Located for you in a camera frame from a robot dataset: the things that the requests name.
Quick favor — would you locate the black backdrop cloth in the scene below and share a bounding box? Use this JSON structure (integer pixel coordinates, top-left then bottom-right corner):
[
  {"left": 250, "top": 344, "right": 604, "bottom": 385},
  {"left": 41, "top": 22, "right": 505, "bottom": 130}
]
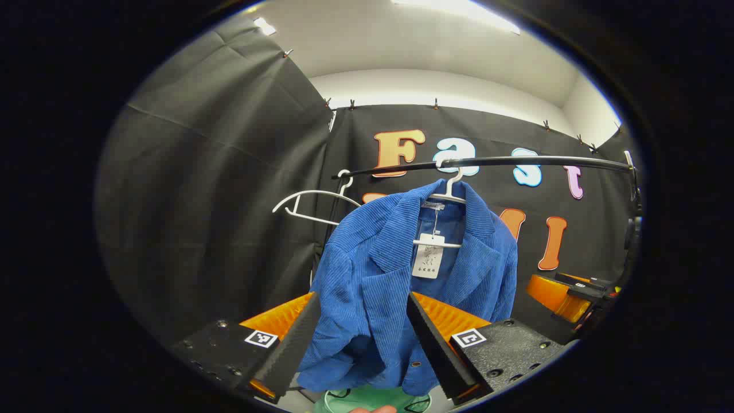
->
[
  {"left": 313, "top": 105, "right": 637, "bottom": 345},
  {"left": 95, "top": 13, "right": 334, "bottom": 345}
]

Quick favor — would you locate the blue corduroy jacket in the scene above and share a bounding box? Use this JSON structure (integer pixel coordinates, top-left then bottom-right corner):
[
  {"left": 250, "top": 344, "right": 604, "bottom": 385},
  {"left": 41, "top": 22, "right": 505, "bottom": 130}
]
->
[{"left": 297, "top": 179, "right": 518, "bottom": 396}]

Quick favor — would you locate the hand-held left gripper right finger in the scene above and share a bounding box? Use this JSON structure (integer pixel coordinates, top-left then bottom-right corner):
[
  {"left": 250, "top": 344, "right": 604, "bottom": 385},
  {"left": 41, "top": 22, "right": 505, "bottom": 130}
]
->
[{"left": 405, "top": 290, "right": 580, "bottom": 407}]

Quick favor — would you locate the white hanger with crossbar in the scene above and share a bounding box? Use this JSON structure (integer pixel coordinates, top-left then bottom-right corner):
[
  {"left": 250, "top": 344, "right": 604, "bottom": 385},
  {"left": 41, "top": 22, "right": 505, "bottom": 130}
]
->
[{"left": 413, "top": 158, "right": 479, "bottom": 248}]

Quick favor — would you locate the black stand with grey device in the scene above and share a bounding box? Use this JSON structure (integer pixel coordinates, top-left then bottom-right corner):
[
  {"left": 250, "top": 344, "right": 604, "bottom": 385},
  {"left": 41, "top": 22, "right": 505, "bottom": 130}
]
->
[{"left": 622, "top": 150, "right": 644, "bottom": 287}]

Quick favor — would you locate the white paper garment tag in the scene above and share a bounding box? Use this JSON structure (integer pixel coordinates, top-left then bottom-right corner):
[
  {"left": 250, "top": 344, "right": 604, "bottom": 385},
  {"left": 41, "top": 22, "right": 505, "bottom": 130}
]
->
[{"left": 412, "top": 232, "right": 447, "bottom": 280}]

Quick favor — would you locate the green laundry hamper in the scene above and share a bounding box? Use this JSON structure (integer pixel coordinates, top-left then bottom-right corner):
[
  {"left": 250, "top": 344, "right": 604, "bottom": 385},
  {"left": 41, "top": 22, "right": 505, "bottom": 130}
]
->
[{"left": 313, "top": 384, "right": 432, "bottom": 413}]

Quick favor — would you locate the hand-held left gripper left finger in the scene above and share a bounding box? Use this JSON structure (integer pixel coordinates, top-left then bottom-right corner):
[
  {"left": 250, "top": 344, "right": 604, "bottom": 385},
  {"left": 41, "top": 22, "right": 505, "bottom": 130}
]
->
[{"left": 171, "top": 291, "right": 322, "bottom": 405}]

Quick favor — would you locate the black clothes rack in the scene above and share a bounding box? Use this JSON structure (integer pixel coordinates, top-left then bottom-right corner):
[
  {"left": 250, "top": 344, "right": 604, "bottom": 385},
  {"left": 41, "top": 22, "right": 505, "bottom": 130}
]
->
[{"left": 331, "top": 154, "right": 634, "bottom": 180}]

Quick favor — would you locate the white hanger with notches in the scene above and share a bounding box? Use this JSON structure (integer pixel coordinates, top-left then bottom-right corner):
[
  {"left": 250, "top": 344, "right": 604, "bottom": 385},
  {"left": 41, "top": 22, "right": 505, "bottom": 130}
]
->
[{"left": 272, "top": 169, "right": 362, "bottom": 226}]

